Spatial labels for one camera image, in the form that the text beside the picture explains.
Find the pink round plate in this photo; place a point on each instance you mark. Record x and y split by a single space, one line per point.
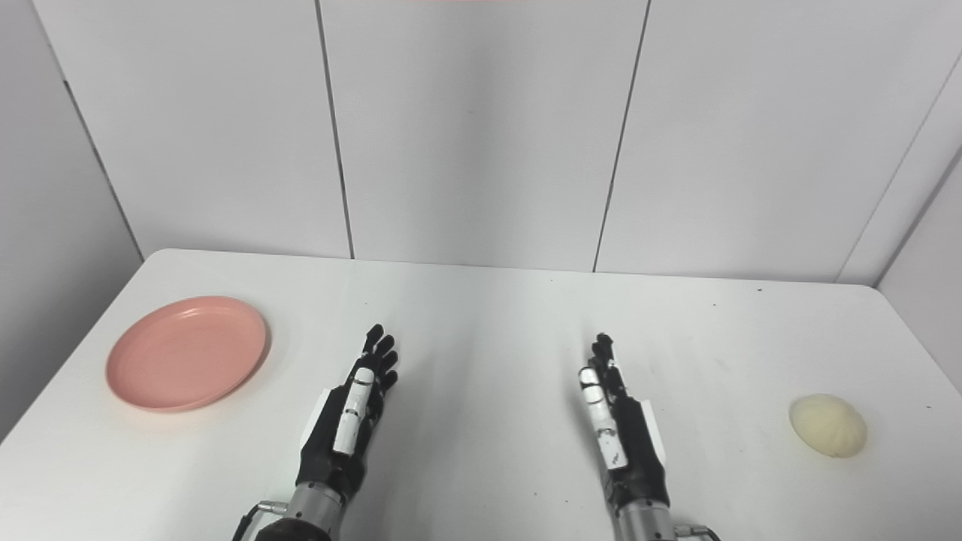
186 355

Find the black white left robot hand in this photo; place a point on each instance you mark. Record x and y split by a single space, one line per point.
331 451

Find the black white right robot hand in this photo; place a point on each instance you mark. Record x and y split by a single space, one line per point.
639 458

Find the pale yellow steamed bun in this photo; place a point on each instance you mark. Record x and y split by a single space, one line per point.
828 425

